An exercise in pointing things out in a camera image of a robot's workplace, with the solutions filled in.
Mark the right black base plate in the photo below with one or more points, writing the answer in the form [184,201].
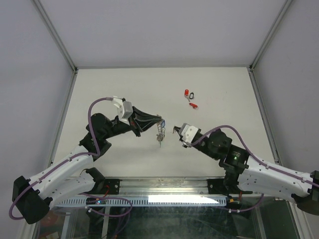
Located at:
[216,186]

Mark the red tag with ring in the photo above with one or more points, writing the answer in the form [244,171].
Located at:
[194,106]

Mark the white slotted cable duct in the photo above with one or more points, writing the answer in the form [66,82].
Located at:
[148,201]

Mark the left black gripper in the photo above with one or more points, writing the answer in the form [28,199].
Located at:
[137,114]

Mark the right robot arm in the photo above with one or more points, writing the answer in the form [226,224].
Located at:
[247,173]

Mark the aluminium mounting rail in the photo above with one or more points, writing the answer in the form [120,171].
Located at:
[132,186]

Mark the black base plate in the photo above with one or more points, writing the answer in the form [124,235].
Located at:
[216,186]
[109,186]

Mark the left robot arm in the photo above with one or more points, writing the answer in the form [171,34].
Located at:
[36,195]

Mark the red tag key upper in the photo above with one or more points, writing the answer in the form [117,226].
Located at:
[186,94]

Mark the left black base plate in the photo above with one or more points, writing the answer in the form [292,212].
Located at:
[109,186]

